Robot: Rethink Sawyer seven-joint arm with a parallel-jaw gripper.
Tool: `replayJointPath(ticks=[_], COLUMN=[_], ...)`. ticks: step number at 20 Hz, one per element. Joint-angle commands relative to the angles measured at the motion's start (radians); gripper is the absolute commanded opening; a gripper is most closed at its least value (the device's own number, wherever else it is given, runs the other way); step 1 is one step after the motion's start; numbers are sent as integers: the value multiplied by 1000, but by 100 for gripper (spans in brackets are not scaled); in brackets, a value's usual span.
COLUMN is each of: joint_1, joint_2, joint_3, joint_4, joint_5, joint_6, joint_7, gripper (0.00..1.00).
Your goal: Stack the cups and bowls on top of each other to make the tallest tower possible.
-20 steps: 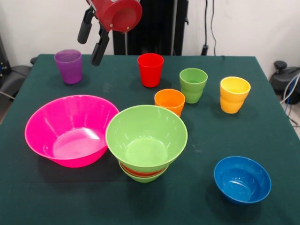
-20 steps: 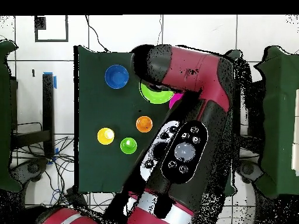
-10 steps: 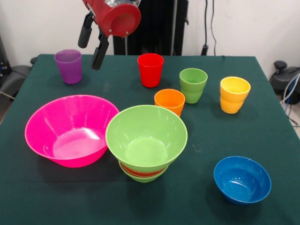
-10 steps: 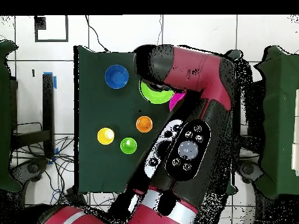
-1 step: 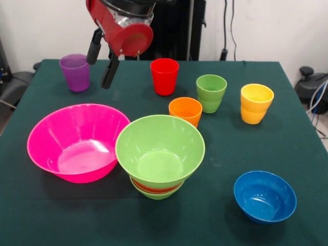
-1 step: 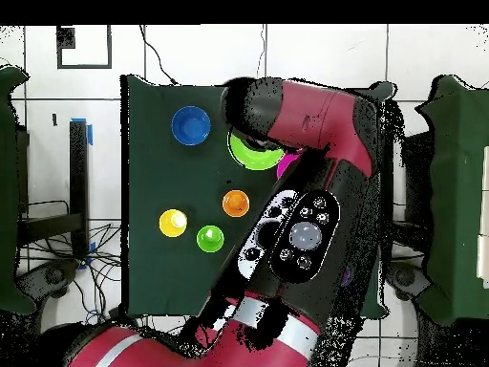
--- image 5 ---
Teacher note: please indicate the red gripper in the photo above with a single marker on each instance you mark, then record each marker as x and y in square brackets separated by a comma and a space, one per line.
[128, 38]

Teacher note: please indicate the large pink bowl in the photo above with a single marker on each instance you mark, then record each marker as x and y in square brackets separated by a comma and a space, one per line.
[77, 159]

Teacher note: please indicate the large green bowl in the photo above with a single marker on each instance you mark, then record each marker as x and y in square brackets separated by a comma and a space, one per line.
[159, 148]

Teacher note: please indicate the red bowl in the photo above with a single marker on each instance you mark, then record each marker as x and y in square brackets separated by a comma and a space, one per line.
[153, 189]

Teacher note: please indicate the purple cup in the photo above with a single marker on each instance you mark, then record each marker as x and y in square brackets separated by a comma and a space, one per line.
[75, 79]

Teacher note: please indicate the red cup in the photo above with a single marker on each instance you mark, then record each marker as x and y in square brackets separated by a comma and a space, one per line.
[164, 79]

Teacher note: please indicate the black wheeled base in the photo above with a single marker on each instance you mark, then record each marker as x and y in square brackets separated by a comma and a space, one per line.
[307, 87]
[15, 87]

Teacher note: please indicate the orange cup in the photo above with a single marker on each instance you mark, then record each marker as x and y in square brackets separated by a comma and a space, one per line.
[184, 110]

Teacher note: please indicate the green cup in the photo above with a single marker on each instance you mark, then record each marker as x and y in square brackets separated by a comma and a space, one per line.
[211, 100]

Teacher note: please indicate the small green bowl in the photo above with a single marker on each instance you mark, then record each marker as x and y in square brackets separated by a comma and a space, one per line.
[156, 196]

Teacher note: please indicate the dark green tablecloth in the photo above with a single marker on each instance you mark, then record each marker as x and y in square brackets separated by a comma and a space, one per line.
[51, 205]

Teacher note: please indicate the yellow cup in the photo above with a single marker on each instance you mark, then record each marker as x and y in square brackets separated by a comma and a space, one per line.
[256, 107]

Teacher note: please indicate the blue bowl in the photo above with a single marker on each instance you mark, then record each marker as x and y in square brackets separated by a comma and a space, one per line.
[265, 202]

